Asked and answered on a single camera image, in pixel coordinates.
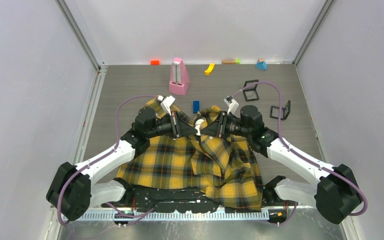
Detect yellow plaid flannel shirt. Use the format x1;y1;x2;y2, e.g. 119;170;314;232
116;97;265;212

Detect tan and green blocks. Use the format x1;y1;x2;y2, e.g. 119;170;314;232
222;58;241;64

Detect blue triangle block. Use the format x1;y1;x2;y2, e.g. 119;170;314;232
255;58;267;71

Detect blue toy brick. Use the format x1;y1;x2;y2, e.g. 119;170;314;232
192;100;200;114

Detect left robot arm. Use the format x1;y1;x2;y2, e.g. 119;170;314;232
46;107;199;221

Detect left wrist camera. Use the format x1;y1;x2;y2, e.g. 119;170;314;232
157;95;175;115

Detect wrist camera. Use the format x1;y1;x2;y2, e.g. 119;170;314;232
224;96;239;115
157;95;175;115

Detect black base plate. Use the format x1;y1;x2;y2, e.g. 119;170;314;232
110;182;299;215

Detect aluminium frame rail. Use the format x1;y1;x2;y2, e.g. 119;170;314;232
50;185;351;222

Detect black display box near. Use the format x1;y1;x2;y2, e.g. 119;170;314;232
269;100;291;121

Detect yellow curved block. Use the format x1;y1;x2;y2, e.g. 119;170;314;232
204;63;215;76

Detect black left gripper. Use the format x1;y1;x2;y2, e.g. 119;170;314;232
147;111;198;140

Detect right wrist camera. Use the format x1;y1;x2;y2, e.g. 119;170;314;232
224;96;239;115

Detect black display box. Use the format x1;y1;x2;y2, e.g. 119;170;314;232
269;100;291;121
243;79;259;102

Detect red block at wall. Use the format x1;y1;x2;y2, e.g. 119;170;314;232
150;59;160;65

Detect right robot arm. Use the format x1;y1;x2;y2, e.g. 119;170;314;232
195;105;367;224

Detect pink metronome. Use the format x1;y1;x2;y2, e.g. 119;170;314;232
169;57;190;96

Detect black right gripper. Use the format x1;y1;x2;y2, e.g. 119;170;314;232
202;110;252;139

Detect black display box far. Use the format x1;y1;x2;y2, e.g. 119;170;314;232
243;79;259;102

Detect round white brooch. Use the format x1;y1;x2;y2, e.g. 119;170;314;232
195;118;205;126

